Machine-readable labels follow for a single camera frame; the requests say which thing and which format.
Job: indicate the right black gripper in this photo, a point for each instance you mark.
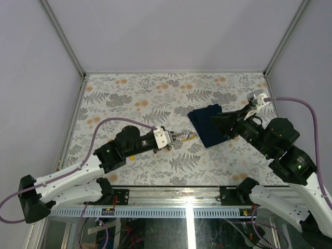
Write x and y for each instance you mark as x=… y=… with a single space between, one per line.
x=231 y=119

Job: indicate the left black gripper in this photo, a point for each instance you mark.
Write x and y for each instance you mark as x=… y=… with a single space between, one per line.
x=152 y=133

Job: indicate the metal keyring with yellow handle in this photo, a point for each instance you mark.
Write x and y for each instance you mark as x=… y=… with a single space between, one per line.
x=186 y=135

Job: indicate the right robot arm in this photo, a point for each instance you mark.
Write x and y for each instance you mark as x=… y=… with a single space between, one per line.
x=291 y=164

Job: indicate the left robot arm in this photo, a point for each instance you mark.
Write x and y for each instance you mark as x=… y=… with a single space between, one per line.
x=85 y=182

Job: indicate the dark blue folded cloth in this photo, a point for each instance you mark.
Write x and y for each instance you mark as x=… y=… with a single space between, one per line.
x=207 y=132

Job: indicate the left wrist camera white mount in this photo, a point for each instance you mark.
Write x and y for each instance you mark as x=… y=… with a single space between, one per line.
x=163 y=137

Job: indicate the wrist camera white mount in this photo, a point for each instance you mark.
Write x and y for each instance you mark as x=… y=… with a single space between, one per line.
x=256 y=101
x=163 y=137

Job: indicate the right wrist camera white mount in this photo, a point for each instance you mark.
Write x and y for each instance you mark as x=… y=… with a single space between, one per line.
x=256 y=101

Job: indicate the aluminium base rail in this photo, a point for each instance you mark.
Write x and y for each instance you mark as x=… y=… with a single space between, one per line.
x=173 y=197

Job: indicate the slotted grey cable duct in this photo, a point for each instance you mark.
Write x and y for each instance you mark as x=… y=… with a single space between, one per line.
x=137 y=212

